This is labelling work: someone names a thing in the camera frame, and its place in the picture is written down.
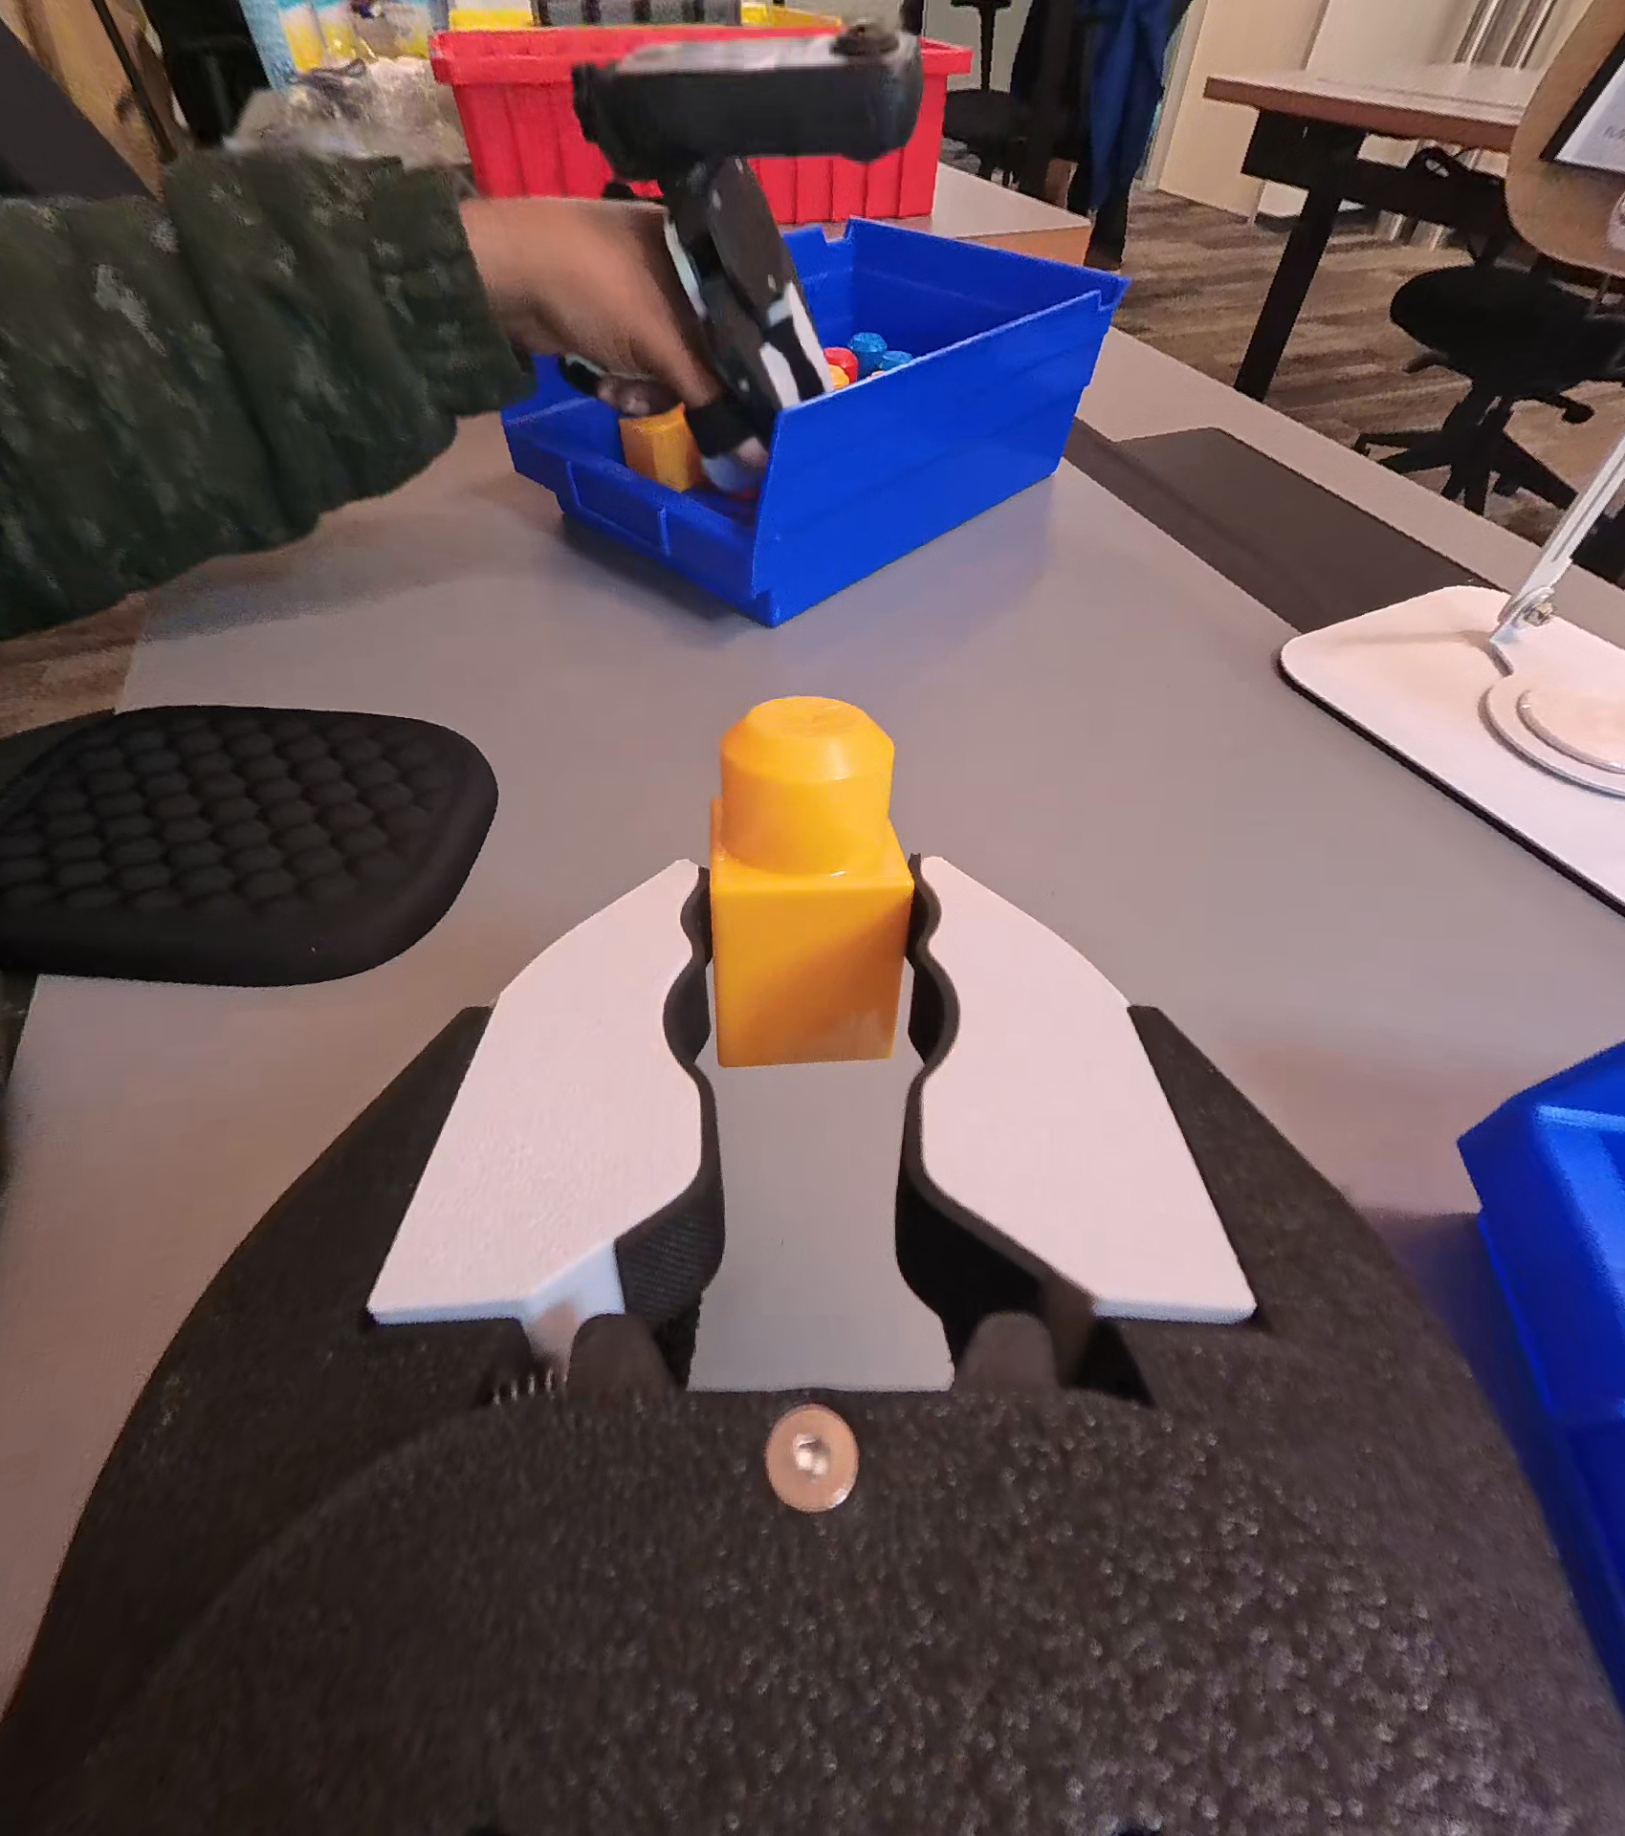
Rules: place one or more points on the wooden desk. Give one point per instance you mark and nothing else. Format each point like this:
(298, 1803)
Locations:
(1374, 101)

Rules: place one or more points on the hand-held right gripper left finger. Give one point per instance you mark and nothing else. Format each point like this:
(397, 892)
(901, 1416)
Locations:
(540, 1133)

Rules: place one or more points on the person's left hand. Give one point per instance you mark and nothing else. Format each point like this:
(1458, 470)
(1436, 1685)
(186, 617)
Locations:
(570, 278)

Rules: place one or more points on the red plastic bin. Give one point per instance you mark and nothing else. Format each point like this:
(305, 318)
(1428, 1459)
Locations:
(540, 127)

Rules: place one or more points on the blue hanging jacket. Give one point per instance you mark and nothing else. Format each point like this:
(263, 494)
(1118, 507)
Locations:
(1113, 115)

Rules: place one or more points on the black textured pad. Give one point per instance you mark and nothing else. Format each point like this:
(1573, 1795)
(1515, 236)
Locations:
(208, 839)

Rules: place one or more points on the white tablet stand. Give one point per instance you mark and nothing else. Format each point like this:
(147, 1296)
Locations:
(1401, 690)

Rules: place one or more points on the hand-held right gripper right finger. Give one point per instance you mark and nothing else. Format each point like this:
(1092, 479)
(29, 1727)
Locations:
(1071, 1133)

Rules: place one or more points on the blue plastic bin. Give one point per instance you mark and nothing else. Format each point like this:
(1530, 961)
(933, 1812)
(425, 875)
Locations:
(927, 474)
(1615, 1262)

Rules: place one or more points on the orange mega block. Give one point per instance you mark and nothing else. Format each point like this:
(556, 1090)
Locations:
(805, 933)

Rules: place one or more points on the pile of mega blocks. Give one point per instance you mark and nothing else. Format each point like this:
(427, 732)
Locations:
(869, 355)

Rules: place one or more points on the black office chair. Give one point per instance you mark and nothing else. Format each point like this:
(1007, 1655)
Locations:
(1501, 323)

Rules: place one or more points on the person's left forearm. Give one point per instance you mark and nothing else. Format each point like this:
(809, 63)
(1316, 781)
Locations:
(181, 359)

